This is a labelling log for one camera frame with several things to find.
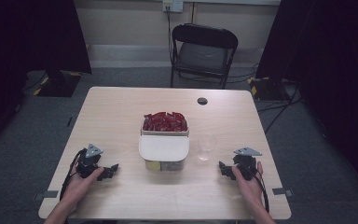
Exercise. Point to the person's left hand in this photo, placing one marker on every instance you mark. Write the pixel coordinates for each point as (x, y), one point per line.
(79, 188)

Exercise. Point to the white wall outlet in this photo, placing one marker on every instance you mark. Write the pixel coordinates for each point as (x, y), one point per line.
(172, 5)

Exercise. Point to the clear glass cup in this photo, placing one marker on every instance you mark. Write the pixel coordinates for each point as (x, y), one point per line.
(205, 146)

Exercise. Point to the black folding chair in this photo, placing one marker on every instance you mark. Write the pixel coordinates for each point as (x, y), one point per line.
(203, 56)

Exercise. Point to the clear plastic storage box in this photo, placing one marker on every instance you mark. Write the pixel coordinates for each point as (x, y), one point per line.
(167, 165)

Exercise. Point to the black stand base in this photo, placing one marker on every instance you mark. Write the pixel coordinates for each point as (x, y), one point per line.
(265, 90)
(60, 84)

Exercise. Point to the white storage box lid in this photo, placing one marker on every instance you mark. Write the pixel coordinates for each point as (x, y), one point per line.
(164, 147)

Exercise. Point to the person's right hand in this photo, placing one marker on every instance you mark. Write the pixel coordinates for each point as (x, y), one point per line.
(251, 188)

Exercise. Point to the dark curtain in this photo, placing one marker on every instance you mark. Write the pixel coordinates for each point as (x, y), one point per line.
(28, 37)
(332, 62)

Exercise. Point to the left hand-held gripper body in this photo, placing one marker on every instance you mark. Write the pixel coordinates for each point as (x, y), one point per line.
(88, 163)

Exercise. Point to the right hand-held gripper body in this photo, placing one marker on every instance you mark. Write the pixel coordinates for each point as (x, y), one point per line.
(246, 165)

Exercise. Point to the pile of red packets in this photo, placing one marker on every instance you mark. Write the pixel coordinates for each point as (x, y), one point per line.
(165, 122)

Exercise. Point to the grey tape strip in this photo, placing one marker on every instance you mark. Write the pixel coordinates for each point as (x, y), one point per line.
(282, 191)
(48, 194)

